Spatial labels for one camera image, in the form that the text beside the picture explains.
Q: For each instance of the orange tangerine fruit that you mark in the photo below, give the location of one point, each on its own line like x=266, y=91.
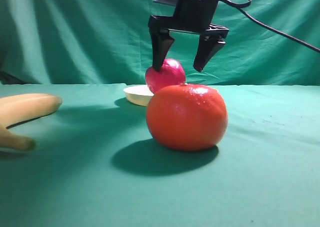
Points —
x=187, y=117

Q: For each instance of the pale yellow plate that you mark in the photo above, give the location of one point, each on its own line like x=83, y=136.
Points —
x=136, y=95

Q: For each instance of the green table cloth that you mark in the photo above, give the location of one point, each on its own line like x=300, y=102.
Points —
x=96, y=164

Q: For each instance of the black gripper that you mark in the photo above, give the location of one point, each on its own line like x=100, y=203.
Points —
x=192, y=17

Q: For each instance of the green backdrop cloth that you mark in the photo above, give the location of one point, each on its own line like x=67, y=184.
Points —
x=107, y=42

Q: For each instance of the red apple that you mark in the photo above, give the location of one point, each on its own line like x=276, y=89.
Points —
x=170, y=73

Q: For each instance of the yellow banana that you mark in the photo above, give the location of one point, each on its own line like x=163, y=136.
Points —
x=20, y=108

